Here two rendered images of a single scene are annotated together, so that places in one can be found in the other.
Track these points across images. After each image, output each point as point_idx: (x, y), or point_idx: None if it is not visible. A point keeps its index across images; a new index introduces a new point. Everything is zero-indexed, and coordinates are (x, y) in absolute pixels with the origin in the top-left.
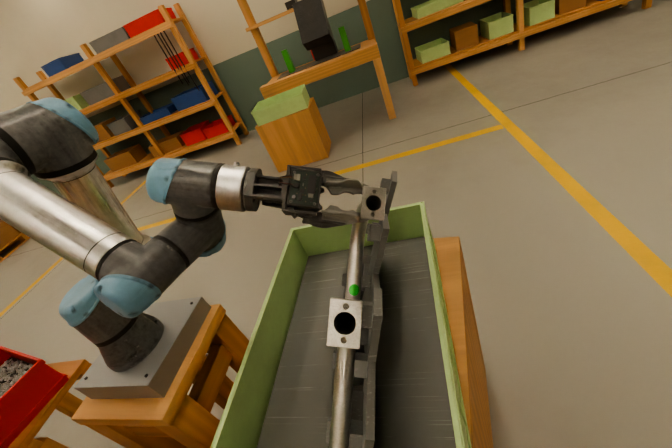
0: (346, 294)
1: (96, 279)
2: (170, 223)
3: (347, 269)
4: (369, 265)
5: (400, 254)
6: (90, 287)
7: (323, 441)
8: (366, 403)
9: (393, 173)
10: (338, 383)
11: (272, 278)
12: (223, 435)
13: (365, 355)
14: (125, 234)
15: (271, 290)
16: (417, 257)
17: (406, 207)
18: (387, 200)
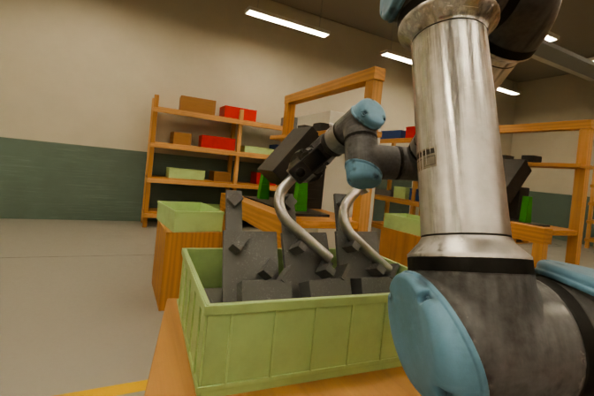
0: (316, 240)
1: (548, 261)
2: (383, 145)
3: (302, 231)
4: (283, 242)
5: (210, 298)
6: (559, 262)
7: None
8: (366, 232)
9: (230, 190)
10: (365, 241)
11: (308, 300)
12: None
13: (344, 243)
14: (414, 137)
15: (323, 296)
16: (216, 291)
17: (187, 252)
18: (241, 208)
